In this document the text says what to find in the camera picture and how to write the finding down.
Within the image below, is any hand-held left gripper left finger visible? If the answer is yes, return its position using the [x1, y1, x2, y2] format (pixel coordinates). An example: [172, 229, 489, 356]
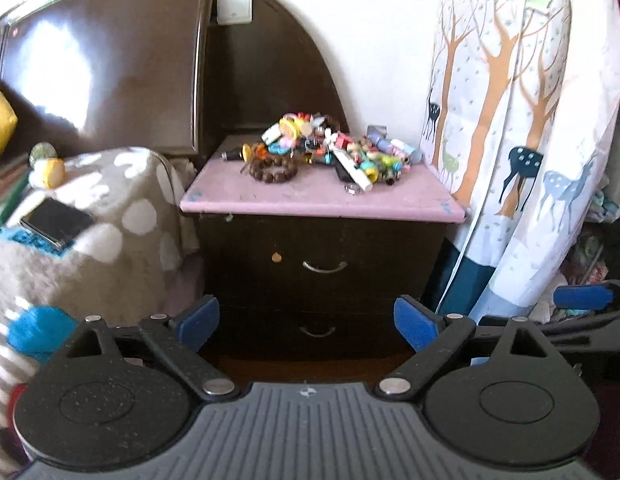
[64, 294, 241, 402]

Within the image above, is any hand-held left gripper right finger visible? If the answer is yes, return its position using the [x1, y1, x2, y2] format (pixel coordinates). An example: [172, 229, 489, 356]
[377, 296, 553, 402]

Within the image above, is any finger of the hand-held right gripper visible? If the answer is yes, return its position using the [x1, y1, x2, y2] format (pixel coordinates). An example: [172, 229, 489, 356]
[552, 277, 620, 311]
[536, 307, 620, 356]

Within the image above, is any dark drawer without sticker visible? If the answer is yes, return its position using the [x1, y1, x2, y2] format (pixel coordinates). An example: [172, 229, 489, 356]
[225, 310, 415, 361]

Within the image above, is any mauve bed skirt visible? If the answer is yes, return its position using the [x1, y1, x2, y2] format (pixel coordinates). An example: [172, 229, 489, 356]
[160, 255, 207, 311]

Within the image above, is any grey white-spotted blanket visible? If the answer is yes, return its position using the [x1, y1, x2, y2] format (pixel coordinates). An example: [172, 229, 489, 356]
[0, 146, 201, 331]

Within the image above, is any white marker pen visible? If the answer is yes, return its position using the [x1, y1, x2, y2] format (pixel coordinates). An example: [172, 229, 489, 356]
[332, 150, 375, 192]

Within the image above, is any dark nightstand with pink top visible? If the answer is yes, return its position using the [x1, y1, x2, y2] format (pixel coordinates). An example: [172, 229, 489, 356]
[180, 132, 468, 361]

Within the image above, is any green toy flashlight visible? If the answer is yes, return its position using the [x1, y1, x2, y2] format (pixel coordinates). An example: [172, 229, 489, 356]
[360, 157, 387, 184]

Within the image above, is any cartoon printed bedsheet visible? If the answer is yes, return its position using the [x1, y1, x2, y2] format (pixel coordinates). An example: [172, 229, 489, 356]
[0, 290, 85, 461]

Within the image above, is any black phone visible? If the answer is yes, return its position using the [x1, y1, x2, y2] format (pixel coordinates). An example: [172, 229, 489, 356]
[20, 196, 94, 250]

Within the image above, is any pink printed tube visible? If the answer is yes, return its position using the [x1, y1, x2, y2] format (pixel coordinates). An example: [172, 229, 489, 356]
[377, 137, 405, 159]

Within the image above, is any teal cloth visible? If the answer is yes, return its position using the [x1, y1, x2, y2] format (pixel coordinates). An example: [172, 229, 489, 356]
[0, 225, 75, 262]

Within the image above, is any white deer printed curtain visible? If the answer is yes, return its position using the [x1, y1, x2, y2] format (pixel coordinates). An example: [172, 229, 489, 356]
[420, 0, 620, 321]

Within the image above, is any yellow and white toy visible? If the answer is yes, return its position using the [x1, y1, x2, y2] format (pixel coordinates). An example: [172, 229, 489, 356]
[28, 157, 66, 190]

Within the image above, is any pile of small colourful toys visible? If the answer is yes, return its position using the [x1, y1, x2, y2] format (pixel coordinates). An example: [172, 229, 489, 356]
[242, 112, 408, 196]

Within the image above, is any stack of books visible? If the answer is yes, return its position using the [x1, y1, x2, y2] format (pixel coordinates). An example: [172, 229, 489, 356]
[0, 152, 33, 231]

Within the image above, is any dark wooden headboard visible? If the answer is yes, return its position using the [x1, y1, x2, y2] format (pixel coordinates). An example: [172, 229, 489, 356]
[0, 0, 351, 161]

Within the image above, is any brown bead bracelet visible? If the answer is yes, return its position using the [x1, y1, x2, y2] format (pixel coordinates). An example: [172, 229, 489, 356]
[240, 155, 299, 186]

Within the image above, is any white wall switch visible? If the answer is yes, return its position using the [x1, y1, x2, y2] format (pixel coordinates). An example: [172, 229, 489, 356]
[216, 0, 253, 25]

